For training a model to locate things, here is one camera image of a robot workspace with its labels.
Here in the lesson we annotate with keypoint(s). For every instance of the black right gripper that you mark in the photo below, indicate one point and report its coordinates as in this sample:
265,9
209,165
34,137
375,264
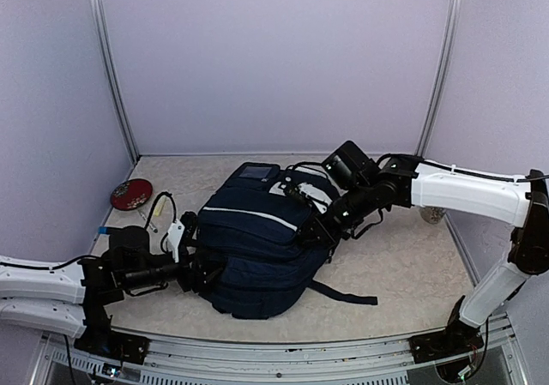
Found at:
328,235

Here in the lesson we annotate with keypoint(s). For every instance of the aluminium corner post left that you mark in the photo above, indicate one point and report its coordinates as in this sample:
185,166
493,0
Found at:
99,16

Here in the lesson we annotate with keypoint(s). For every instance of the floral ceramic mug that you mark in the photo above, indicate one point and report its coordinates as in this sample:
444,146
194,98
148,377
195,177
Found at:
432,215

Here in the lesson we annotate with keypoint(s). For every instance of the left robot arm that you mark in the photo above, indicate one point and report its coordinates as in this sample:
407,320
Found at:
70,297

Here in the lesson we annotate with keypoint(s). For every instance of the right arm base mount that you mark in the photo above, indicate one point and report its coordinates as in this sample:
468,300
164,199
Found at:
456,338

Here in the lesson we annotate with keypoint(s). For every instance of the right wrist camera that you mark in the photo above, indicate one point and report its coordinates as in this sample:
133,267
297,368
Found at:
308,194

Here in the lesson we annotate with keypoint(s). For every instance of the black blue marker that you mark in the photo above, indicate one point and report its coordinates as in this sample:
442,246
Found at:
107,230

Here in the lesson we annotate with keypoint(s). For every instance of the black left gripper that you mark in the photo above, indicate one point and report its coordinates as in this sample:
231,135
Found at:
197,280

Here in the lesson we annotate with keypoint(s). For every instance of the aluminium front rail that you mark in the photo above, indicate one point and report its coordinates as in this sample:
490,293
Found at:
178,360

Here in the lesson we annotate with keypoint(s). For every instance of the yellow highlighter marker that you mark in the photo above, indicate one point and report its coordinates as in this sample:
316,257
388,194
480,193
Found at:
159,206

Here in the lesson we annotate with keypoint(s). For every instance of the clear ballpoint pen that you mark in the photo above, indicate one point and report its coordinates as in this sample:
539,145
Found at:
150,225

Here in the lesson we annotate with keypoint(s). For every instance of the red floral bowl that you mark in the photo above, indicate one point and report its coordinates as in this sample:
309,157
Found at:
132,194

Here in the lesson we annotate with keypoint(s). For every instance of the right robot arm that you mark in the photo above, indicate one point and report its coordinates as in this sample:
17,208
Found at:
405,180

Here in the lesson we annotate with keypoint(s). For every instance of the aluminium corner post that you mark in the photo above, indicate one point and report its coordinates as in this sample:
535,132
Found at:
442,70
99,16

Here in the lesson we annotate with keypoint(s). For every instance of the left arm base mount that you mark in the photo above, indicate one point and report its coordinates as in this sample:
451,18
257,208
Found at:
101,340

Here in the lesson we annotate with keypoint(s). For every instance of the navy blue student backpack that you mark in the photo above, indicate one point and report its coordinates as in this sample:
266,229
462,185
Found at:
254,226

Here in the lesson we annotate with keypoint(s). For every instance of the aluminium corner post right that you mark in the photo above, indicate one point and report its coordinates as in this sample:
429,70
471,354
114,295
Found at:
442,70

